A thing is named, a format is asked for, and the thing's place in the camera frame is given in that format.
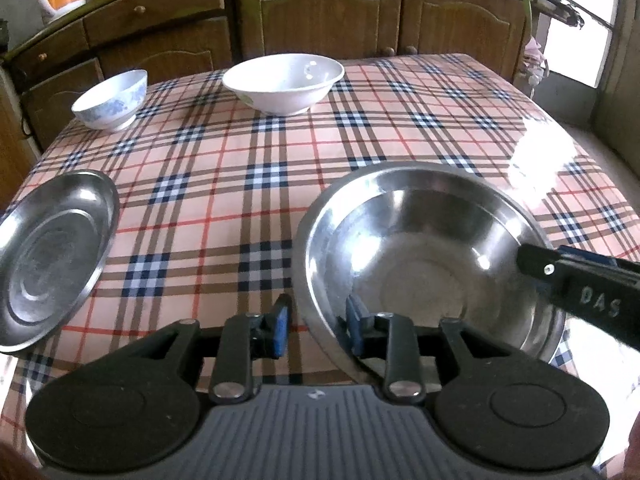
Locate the window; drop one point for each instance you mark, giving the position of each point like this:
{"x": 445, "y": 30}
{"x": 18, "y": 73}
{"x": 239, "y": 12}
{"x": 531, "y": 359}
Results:
{"x": 580, "y": 25}

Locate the pink cloth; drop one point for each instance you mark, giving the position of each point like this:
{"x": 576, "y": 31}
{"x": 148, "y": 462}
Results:
{"x": 535, "y": 57}

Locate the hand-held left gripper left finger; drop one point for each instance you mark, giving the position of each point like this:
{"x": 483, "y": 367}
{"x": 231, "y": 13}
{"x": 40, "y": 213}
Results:
{"x": 281, "y": 330}

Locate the blue patterned white bowl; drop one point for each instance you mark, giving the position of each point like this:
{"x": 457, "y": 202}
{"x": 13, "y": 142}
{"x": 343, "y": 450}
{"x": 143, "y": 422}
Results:
{"x": 110, "y": 102}

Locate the steel bowl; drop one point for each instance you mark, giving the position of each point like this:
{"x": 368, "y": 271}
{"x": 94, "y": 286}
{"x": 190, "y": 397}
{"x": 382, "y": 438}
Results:
{"x": 425, "y": 250}

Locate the plaid tablecloth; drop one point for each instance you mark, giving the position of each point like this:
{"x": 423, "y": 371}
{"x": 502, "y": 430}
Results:
{"x": 225, "y": 185}

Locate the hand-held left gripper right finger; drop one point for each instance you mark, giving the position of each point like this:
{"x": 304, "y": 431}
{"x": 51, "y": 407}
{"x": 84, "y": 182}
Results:
{"x": 356, "y": 325}

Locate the black tray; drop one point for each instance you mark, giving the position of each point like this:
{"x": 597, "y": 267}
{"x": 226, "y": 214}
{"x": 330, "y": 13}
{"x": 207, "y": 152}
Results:
{"x": 560, "y": 5}

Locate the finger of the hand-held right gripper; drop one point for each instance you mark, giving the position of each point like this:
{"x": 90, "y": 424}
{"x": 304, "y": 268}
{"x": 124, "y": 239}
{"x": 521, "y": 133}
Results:
{"x": 537, "y": 262}

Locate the wide white bowl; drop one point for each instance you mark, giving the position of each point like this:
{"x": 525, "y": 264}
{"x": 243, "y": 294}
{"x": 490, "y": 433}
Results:
{"x": 285, "y": 85}

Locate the narrow wooden cabinet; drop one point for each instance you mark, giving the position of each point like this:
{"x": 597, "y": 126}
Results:
{"x": 15, "y": 125}

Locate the large steel plate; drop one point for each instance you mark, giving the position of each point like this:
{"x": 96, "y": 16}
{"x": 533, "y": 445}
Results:
{"x": 50, "y": 260}

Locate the long wooden sideboard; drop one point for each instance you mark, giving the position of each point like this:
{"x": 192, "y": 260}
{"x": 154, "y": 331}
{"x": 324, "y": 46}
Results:
{"x": 320, "y": 15}

